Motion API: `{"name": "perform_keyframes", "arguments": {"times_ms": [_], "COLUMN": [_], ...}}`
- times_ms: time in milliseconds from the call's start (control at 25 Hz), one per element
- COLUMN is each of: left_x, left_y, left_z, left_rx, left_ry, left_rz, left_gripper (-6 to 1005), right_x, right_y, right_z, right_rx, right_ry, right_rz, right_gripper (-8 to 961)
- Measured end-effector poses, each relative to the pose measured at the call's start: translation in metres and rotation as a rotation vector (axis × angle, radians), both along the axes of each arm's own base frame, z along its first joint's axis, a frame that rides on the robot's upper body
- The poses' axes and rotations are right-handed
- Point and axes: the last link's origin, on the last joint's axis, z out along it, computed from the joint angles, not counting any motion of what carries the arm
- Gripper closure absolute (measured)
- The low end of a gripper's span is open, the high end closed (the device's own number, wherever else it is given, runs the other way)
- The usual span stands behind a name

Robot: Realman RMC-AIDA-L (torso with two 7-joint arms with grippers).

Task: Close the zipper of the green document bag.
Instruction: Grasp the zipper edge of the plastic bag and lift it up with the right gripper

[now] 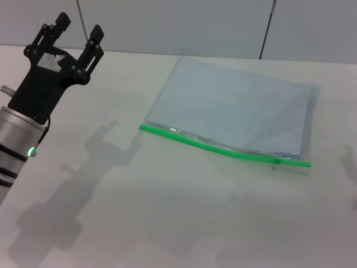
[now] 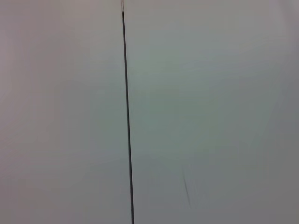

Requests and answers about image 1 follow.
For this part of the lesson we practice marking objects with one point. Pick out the green zipper slider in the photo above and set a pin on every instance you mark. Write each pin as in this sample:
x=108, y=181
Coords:
x=276, y=161

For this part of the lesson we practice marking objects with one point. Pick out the clear green-zipper document bag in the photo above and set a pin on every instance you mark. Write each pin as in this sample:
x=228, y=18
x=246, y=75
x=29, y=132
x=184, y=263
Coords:
x=228, y=111

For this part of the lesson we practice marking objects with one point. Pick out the pale paper sheets inside bag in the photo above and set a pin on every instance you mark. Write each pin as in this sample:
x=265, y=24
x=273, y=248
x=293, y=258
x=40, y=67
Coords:
x=223, y=103

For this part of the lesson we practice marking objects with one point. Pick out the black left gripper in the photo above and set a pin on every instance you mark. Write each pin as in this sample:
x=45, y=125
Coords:
x=42, y=81

